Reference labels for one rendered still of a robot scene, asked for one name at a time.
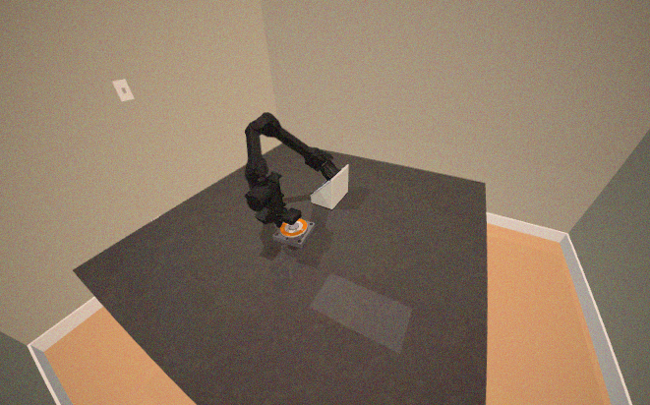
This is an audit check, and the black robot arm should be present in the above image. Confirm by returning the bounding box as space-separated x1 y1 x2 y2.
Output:
245 112 341 224

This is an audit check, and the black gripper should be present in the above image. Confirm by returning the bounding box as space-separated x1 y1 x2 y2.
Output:
268 193 302 228

